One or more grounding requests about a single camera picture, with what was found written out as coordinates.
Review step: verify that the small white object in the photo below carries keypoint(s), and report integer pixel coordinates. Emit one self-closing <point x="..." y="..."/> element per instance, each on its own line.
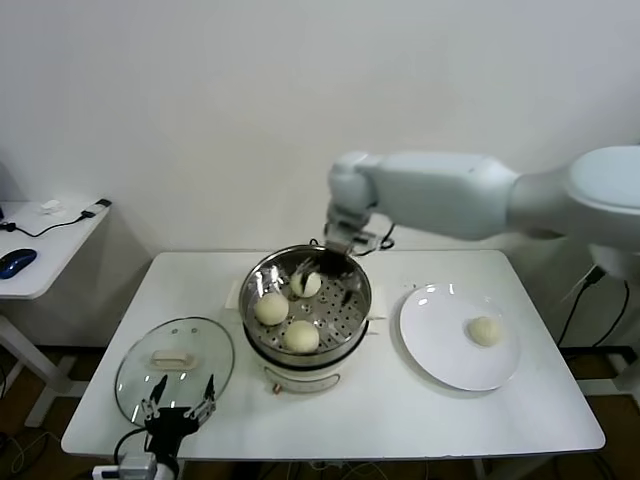
<point x="50" y="206"/>

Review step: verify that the white steamed baozi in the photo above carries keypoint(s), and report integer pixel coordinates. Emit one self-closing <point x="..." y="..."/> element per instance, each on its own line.
<point x="271" y="309"/>
<point x="301" y="336"/>
<point x="309" y="286"/>
<point x="484" y="331"/>

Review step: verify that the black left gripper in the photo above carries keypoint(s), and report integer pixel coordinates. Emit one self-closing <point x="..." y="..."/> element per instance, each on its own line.
<point x="169" y="422"/>

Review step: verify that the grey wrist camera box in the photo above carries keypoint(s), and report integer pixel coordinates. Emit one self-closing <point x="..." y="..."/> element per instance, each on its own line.
<point x="345" y="235"/>
<point x="136" y="465"/>

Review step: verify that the white electric cooker pot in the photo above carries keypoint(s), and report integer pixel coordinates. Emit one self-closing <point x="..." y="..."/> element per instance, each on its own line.
<point x="300" y="377"/>

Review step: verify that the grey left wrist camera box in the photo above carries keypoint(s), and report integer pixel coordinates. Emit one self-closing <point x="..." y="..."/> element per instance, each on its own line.
<point x="136" y="465"/>

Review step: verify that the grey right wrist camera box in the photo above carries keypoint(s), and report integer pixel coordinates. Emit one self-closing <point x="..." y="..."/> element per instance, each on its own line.
<point x="345" y="235"/>

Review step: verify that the stainless steel steamer basket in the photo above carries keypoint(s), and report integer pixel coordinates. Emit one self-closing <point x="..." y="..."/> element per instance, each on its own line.
<point x="330" y="312"/>

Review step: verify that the white round plate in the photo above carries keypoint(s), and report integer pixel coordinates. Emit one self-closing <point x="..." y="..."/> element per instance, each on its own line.
<point x="440" y="340"/>

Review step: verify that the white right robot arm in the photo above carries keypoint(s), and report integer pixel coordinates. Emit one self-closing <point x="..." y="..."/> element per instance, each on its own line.
<point x="450" y="195"/>

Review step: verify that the black power adapter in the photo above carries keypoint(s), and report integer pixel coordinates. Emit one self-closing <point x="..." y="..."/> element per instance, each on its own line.
<point x="595" y="276"/>

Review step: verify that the blue computer mouse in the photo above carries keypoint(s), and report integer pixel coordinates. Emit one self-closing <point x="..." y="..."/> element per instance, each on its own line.
<point x="16" y="262"/>

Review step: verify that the white side desk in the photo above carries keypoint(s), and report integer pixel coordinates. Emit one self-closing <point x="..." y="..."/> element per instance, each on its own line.
<point x="50" y="250"/>

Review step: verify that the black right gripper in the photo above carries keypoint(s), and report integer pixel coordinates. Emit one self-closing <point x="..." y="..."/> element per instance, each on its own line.
<point x="336" y="262"/>

